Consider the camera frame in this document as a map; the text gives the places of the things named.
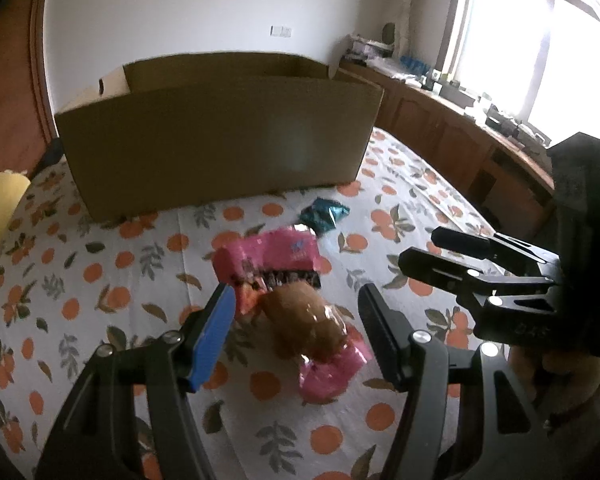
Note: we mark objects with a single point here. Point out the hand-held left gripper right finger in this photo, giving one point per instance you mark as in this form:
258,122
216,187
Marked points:
385,340

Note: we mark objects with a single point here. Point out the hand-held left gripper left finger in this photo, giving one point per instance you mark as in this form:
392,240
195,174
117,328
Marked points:
214,340

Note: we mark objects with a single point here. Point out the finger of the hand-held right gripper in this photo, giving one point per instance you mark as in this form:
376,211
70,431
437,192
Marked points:
440,270
460,245

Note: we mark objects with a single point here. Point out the pink bread snack packet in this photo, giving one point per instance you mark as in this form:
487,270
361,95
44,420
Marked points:
280,305

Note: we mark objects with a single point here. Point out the brown cardboard box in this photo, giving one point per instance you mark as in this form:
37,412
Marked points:
220,145

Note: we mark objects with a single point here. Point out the person's right hand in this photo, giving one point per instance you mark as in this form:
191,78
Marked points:
560,377

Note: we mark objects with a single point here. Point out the wooden window cabinet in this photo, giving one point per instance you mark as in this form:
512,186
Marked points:
455,145

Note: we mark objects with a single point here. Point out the teal foil snack packet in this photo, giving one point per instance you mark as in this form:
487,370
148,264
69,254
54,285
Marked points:
322,216

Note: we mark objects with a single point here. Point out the orange print bedsheet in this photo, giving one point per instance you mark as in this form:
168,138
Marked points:
80,285

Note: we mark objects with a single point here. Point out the clutter on cabinet top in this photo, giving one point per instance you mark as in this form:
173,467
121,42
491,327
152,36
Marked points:
480,100

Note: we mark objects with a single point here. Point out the window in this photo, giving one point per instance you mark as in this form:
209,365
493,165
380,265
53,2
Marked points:
530,35

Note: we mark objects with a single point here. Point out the dark round object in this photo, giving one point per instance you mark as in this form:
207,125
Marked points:
389,33

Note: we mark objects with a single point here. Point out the light curtain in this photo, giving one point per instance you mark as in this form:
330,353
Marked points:
420,5

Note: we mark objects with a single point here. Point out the wooden wardrobe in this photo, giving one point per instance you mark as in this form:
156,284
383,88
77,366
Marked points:
5,70

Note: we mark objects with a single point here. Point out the white wall switch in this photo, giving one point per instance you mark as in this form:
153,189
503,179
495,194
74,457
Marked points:
281,31

